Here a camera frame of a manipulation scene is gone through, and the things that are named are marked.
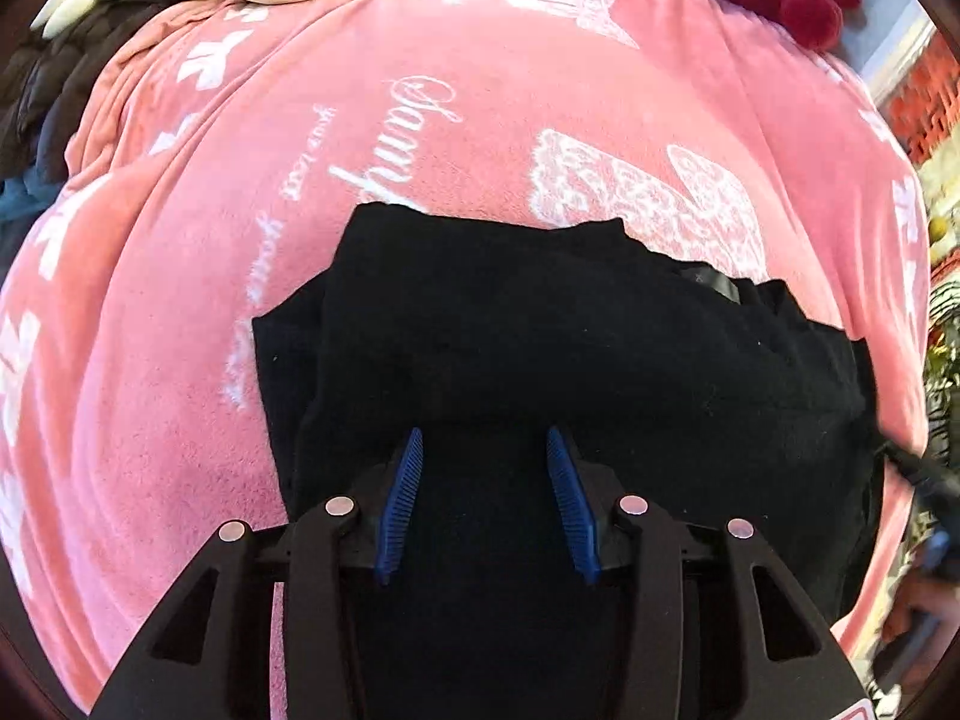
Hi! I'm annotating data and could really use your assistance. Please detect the pink fleece blanket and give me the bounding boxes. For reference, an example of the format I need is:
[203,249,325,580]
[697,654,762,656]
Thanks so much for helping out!
[2,0,929,709]

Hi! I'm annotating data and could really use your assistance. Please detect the right hand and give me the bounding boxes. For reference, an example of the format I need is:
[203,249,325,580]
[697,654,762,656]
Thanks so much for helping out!
[872,533,958,699]

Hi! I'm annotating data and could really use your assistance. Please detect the black small garment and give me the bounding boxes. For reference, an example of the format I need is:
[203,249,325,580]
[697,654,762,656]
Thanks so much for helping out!
[252,205,884,718]

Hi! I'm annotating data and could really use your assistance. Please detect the blue sofa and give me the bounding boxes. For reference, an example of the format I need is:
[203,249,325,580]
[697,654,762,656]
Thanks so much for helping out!
[0,166,64,278]

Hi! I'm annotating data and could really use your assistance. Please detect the dark puffer jacket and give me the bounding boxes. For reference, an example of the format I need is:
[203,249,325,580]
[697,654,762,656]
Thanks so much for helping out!
[2,0,174,195]

